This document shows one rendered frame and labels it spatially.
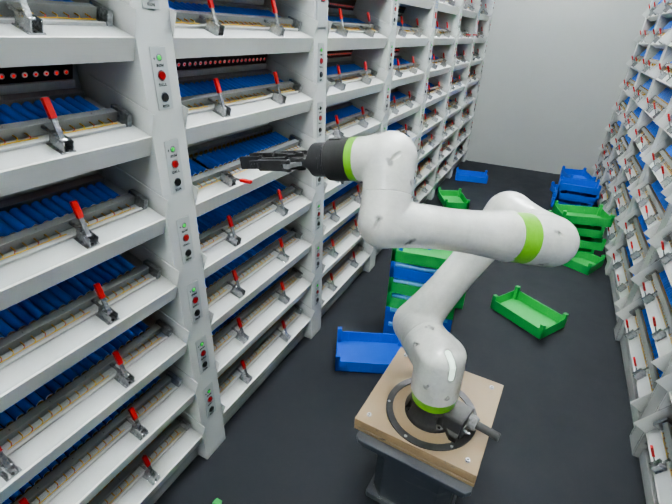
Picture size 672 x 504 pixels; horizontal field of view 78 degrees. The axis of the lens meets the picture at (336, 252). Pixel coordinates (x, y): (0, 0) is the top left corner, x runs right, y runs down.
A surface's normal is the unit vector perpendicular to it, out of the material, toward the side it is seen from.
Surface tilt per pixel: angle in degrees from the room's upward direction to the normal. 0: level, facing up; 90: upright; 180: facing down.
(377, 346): 0
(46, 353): 20
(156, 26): 90
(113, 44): 110
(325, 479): 0
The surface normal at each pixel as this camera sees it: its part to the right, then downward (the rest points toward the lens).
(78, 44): 0.83, 0.52
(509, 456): 0.04, -0.88
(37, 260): 0.33, -0.75
